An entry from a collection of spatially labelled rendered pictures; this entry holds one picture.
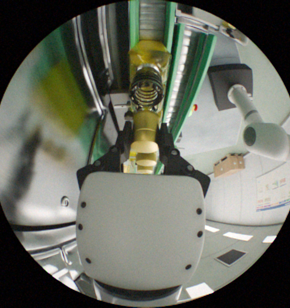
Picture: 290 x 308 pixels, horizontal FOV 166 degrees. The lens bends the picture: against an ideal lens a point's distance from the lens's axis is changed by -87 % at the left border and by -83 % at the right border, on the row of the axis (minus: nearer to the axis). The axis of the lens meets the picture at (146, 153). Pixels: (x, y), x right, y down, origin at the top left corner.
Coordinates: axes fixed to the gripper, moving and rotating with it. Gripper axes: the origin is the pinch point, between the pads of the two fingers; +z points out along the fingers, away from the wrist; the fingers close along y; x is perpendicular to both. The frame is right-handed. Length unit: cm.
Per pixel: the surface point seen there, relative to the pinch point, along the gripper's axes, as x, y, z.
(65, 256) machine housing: -7.6, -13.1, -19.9
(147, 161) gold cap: -4.7, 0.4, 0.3
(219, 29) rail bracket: 22.2, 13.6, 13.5
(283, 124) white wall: 16, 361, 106
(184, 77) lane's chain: 3.3, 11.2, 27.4
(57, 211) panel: -4.2, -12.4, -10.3
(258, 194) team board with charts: -191, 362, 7
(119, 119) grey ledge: -20.7, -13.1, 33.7
